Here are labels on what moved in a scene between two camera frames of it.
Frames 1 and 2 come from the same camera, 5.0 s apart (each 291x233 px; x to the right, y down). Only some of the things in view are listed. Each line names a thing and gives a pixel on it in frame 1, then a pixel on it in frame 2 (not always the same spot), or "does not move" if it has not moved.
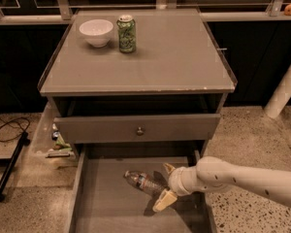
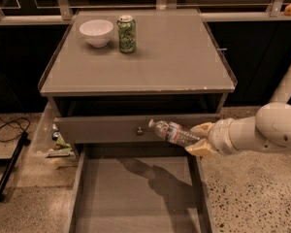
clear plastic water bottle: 148,183 -> 174,132
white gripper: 176,181 -> 220,136
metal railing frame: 223,12 does not move
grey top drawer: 178,128 does not move
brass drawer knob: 140,132 does not move
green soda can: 126,26 does not move
